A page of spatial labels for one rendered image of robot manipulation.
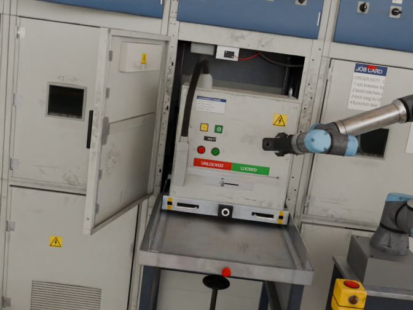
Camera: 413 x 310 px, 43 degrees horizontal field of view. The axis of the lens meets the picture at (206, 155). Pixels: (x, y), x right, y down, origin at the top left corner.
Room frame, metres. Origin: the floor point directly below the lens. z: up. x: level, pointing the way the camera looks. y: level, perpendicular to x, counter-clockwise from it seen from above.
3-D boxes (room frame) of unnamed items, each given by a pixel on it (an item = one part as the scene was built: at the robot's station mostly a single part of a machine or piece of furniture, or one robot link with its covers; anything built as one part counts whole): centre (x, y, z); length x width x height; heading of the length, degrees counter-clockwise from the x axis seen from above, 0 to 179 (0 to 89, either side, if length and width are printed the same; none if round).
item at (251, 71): (2.78, -0.10, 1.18); 0.78 x 0.69 x 0.79; 1
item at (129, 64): (2.09, 0.33, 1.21); 0.63 x 0.07 x 0.74; 166
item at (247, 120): (2.12, -0.11, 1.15); 0.48 x 0.01 x 0.48; 91
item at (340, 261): (1.99, -0.77, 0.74); 0.32 x 0.32 x 0.02; 3
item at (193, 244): (2.04, -0.11, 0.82); 0.68 x 0.62 x 0.06; 1
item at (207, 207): (2.14, -0.11, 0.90); 0.54 x 0.05 x 0.06; 91
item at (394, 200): (2.01, -0.80, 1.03); 0.13 x 0.12 x 0.14; 16
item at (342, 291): (1.52, -0.50, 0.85); 0.08 x 0.08 x 0.10; 1
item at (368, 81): (2.38, -0.68, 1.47); 0.15 x 0.01 x 0.21; 91
